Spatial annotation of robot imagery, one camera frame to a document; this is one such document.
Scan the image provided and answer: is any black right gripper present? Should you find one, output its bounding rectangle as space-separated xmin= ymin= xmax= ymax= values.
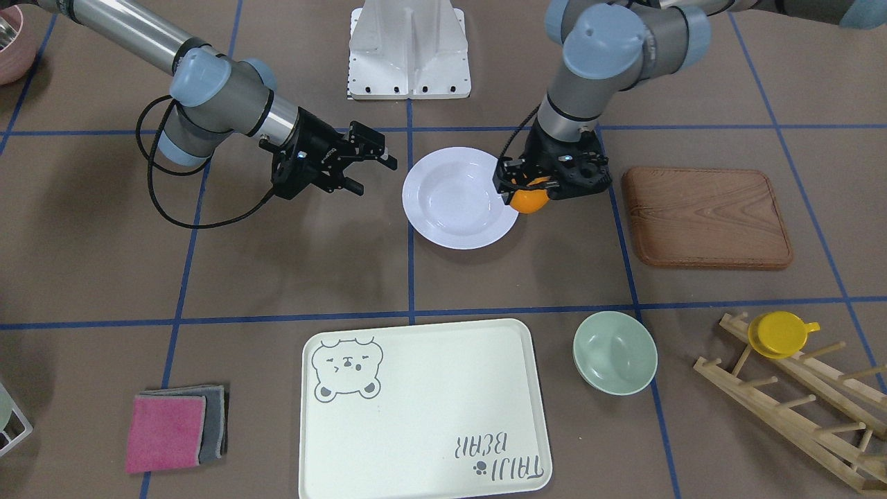
xmin=261 ymin=107 xmax=397 ymax=200

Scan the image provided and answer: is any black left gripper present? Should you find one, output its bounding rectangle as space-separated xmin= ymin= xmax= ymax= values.
xmin=492 ymin=124 xmax=613 ymax=205

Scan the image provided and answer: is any orange fruit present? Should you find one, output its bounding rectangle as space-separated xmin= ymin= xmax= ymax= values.
xmin=508 ymin=189 xmax=550 ymax=214

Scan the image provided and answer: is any white plate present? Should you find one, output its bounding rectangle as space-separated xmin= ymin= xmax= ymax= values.
xmin=401 ymin=146 xmax=518 ymax=250

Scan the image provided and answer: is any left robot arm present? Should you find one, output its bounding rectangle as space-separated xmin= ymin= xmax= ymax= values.
xmin=492 ymin=1 xmax=886 ymax=207

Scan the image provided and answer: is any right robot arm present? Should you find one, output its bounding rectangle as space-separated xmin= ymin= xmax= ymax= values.
xmin=37 ymin=1 xmax=397 ymax=200

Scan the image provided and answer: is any cream bear tray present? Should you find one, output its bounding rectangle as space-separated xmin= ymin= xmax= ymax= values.
xmin=298 ymin=318 xmax=554 ymax=498

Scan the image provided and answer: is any green bowl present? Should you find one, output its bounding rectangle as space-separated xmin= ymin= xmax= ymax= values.
xmin=572 ymin=310 xmax=659 ymax=396

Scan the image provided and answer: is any wooden cutting board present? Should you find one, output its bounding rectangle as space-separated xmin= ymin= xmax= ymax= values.
xmin=622 ymin=166 xmax=794 ymax=270

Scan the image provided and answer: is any yellow mug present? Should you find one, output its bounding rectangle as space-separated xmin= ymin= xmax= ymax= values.
xmin=747 ymin=310 xmax=820 ymax=359

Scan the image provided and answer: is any grey cloth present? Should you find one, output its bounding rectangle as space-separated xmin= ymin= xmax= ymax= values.
xmin=139 ymin=385 xmax=226 ymax=465

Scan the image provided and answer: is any pink cloth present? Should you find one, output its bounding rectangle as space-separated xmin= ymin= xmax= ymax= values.
xmin=125 ymin=395 xmax=206 ymax=474

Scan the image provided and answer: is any wooden mug rack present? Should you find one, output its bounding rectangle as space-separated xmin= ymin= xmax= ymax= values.
xmin=693 ymin=313 xmax=886 ymax=497

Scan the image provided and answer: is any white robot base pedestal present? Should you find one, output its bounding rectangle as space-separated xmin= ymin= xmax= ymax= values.
xmin=346 ymin=1 xmax=472 ymax=100

